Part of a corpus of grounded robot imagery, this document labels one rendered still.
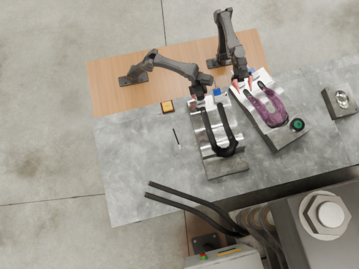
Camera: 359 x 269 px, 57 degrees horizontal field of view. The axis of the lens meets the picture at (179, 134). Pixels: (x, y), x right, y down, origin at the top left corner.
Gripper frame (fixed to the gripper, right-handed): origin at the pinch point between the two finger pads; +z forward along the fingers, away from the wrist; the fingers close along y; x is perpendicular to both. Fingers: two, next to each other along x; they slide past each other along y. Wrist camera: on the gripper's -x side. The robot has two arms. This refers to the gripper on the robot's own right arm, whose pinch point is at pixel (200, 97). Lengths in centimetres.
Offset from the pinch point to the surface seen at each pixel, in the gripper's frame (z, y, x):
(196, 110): 6.1, -4.1, -3.6
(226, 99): 7.1, 15.6, -0.6
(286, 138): 19, 43, -32
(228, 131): 12.7, 11.1, -20.3
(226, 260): -22, -9, -99
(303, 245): -73, 11, -111
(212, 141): 11.4, 0.2, -25.1
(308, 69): 18, 74, 13
